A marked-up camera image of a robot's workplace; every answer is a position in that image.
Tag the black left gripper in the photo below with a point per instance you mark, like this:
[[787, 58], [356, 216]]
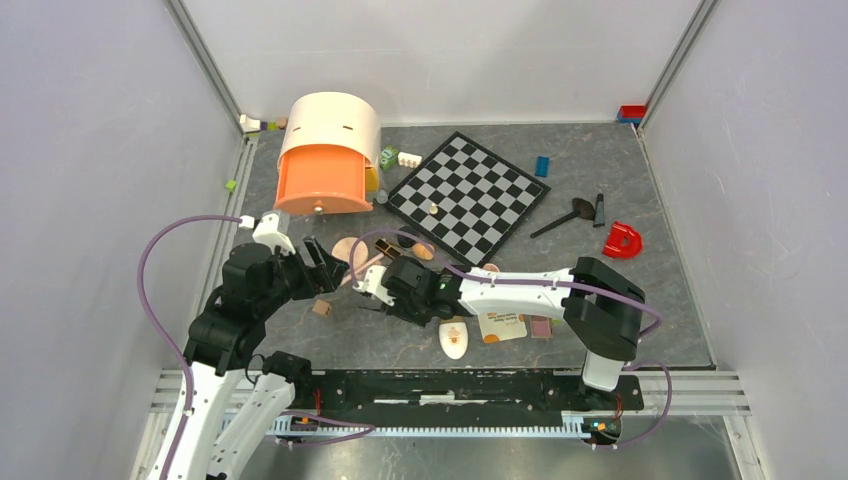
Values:
[[322, 276]]

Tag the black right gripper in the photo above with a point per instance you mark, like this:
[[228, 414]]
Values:
[[397, 310]]

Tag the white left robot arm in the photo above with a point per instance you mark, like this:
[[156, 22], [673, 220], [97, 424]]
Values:
[[257, 281]]

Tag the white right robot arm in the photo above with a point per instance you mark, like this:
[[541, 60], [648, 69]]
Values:
[[603, 309]]

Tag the beige makeup sponge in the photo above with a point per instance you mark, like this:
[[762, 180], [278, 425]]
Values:
[[423, 251]]

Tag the small wooden cube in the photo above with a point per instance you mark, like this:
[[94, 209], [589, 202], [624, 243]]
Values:
[[322, 308]]

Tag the pink lip pencil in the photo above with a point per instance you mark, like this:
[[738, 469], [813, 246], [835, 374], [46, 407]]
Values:
[[362, 269]]

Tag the round pink compact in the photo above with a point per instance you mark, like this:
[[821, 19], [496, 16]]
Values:
[[349, 250]]

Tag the black round cap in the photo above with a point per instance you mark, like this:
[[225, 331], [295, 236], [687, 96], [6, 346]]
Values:
[[407, 240]]

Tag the white orange sachet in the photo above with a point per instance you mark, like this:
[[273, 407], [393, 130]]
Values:
[[496, 328]]

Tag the black grey chessboard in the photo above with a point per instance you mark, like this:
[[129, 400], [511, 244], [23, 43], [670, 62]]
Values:
[[482, 199]]

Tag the white round drawer organizer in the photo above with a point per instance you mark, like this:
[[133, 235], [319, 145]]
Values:
[[336, 118]]

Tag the pink brown blush palette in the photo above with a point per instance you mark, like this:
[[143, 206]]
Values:
[[541, 327]]

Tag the white lego brick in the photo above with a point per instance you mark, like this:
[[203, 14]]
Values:
[[408, 160]]

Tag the green toy block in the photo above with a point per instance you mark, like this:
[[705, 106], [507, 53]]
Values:
[[388, 157]]

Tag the blue lego brick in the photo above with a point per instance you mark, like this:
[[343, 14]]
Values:
[[542, 165]]

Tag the black fan brush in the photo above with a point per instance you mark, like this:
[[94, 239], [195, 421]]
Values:
[[580, 209]]

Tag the black tube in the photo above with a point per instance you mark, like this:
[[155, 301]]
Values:
[[599, 217]]

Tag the red letter D toy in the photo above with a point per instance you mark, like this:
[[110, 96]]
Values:
[[623, 242]]

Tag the red blue bricks corner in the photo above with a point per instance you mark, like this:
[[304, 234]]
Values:
[[631, 114]]

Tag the black mounting rail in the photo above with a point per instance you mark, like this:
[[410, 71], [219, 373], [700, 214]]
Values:
[[459, 398]]

